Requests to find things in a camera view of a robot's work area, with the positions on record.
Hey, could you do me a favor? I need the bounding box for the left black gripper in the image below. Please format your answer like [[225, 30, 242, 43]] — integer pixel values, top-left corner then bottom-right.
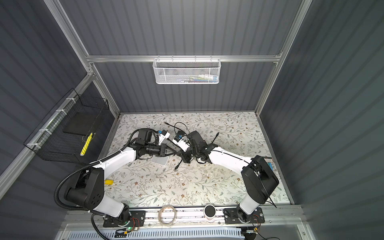
[[145, 144, 177, 158]]

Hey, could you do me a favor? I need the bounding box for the white network switch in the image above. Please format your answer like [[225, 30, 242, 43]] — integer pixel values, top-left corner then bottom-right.
[[151, 157, 170, 167]]

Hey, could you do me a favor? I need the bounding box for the long black ethernet cable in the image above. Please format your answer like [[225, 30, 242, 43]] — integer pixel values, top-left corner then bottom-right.
[[164, 121, 190, 172]]

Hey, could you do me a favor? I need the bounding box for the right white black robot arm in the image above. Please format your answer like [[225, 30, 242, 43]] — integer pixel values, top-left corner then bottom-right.
[[173, 131, 279, 223]]

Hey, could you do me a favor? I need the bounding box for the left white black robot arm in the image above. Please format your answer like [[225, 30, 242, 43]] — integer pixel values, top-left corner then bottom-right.
[[54, 128, 170, 226]]

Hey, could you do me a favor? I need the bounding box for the clear tape roll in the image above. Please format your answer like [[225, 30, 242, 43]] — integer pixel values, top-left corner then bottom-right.
[[158, 205, 177, 226]]

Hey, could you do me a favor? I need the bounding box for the pack of coloured markers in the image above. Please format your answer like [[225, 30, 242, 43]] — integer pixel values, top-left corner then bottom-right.
[[264, 157, 275, 171]]

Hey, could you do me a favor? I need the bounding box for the yellow green marker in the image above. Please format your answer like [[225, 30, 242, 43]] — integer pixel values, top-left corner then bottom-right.
[[80, 133, 94, 157]]

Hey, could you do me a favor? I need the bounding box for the black foam pad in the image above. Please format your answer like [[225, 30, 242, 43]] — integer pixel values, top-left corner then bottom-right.
[[63, 113, 102, 137]]

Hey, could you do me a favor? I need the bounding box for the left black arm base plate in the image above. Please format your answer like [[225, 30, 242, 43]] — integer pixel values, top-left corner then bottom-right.
[[103, 210, 146, 231]]

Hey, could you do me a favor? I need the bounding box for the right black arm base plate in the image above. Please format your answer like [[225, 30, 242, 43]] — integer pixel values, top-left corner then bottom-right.
[[223, 207, 265, 225]]

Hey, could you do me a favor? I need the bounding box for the white wire mesh basket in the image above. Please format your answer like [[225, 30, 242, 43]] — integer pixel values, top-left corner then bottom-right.
[[153, 59, 222, 85]]

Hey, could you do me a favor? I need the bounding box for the black wire basket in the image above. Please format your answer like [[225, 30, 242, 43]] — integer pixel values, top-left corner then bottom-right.
[[24, 89, 110, 165]]

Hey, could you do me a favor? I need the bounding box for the aluminium front rail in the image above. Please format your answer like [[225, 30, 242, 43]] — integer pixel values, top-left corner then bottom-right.
[[60, 205, 308, 231]]

